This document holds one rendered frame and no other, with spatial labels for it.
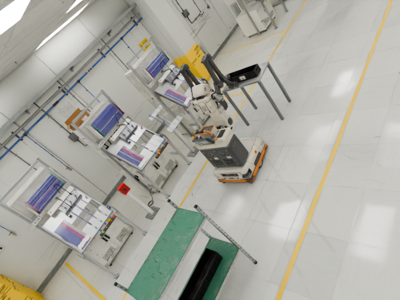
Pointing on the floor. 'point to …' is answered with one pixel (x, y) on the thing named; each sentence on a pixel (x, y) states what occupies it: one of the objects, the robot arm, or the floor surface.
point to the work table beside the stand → (261, 88)
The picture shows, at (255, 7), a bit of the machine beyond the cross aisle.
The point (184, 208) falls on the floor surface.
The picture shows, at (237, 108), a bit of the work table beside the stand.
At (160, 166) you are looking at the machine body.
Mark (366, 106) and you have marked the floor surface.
